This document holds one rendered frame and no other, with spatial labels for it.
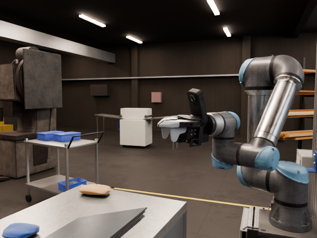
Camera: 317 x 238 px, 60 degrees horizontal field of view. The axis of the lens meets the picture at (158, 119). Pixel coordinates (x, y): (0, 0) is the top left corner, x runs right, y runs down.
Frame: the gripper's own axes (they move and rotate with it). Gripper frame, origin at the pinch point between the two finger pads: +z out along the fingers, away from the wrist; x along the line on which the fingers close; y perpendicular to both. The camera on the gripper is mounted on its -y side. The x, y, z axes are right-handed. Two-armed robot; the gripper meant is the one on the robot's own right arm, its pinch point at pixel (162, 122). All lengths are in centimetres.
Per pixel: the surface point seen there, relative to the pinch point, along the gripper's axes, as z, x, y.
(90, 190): -13, 57, 46
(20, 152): -110, 475, 162
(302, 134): -641, 168, 107
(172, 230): -26, 14, 49
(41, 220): 14, 47, 47
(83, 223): 5, 29, 43
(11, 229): 26, 41, 44
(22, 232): 23, 37, 43
